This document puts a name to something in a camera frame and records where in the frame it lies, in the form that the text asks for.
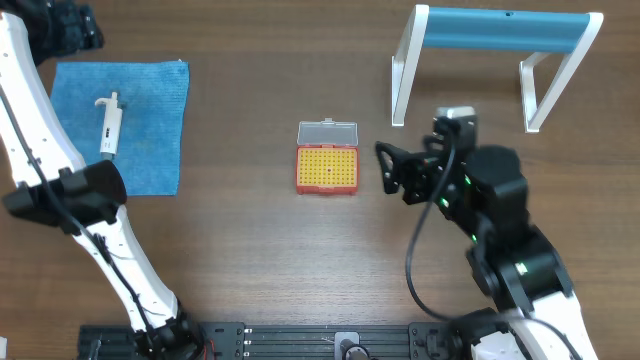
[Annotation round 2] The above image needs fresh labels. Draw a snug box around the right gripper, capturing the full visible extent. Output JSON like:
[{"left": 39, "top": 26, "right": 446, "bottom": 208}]
[{"left": 374, "top": 141, "right": 451, "bottom": 206}]

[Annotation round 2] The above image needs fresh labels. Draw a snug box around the white pipette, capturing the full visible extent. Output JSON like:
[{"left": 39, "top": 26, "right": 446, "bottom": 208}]
[{"left": 93, "top": 91, "right": 125, "bottom": 162}]

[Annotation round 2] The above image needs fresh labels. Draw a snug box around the red and yellow tip box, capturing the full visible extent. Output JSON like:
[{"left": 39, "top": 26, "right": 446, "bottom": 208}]
[{"left": 295, "top": 118, "right": 360, "bottom": 196}]

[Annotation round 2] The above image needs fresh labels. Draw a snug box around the white and blue stand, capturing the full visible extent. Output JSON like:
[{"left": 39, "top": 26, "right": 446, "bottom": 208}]
[{"left": 390, "top": 3, "right": 605, "bottom": 134}]

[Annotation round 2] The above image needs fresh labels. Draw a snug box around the blue cloth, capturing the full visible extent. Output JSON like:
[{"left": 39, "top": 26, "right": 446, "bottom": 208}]
[{"left": 49, "top": 60, "right": 191, "bottom": 197}]

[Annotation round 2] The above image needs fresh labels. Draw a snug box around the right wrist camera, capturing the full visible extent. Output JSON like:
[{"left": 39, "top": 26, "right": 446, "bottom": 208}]
[{"left": 432, "top": 105, "right": 477, "bottom": 151}]

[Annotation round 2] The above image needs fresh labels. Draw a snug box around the black cable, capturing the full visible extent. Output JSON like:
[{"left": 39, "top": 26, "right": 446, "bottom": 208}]
[
  {"left": 0, "top": 84, "right": 161, "bottom": 351},
  {"left": 404, "top": 129, "right": 581, "bottom": 360}
]

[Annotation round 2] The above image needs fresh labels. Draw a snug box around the mounting rail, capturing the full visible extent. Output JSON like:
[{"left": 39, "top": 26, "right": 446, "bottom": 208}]
[{"left": 77, "top": 322, "right": 481, "bottom": 360}]

